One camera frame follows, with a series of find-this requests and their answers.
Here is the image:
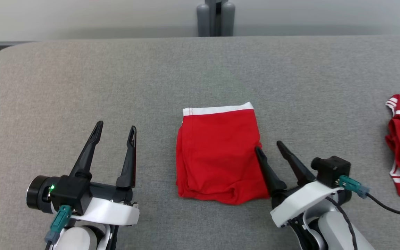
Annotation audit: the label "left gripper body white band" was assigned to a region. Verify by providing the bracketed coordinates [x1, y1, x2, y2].
[52, 182, 140, 226]

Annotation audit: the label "grey metal partition post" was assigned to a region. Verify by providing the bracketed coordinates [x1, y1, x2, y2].
[205, 0, 226, 37]

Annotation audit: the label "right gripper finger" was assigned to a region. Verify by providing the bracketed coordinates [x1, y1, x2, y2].
[276, 140, 317, 186]
[255, 146, 287, 197]

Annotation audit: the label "red Bulls jersey shirt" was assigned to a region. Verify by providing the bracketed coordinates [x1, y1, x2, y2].
[176, 102, 270, 205]

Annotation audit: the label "grey cylinder post foot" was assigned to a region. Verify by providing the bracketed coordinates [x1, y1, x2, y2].
[222, 2, 235, 37]
[197, 3, 210, 37]

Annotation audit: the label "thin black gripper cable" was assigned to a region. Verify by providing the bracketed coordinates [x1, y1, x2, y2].
[110, 225, 119, 250]
[325, 196, 357, 250]

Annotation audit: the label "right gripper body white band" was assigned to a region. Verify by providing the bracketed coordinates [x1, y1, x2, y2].
[270, 181, 351, 228]

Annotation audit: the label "black cable with teal plug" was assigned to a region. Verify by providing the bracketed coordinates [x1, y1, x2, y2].
[45, 205, 73, 250]
[338, 175, 400, 219]

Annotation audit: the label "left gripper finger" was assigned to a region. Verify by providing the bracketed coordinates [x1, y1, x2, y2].
[69, 120, 104, 180]
[116, 126, 137, 190]

